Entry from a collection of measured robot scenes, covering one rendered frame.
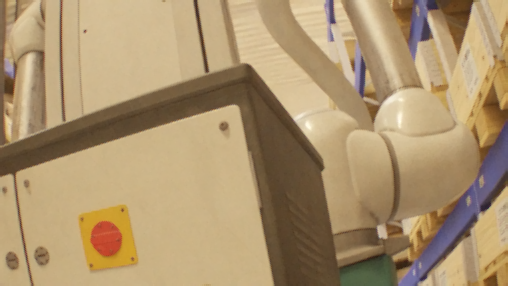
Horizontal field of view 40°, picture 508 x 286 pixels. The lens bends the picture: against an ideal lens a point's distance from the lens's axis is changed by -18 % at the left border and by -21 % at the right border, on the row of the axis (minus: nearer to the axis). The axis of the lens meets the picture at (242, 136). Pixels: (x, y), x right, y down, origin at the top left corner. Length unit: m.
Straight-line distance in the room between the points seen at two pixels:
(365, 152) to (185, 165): 0.59
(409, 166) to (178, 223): 0.64
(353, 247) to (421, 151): 0.20
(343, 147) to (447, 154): 0.20
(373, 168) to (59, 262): 0.65
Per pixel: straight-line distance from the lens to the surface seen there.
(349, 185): 1.27
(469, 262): 3.11
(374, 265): 1.22
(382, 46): 1.48
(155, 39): 1.31
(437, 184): 1.34
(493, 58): 2.28
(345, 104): 1.67
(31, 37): 1.82
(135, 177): 0.76
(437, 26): 3.24
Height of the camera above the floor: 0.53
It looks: 20 degrees up
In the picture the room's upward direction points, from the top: 11 degrees counter-clockwise
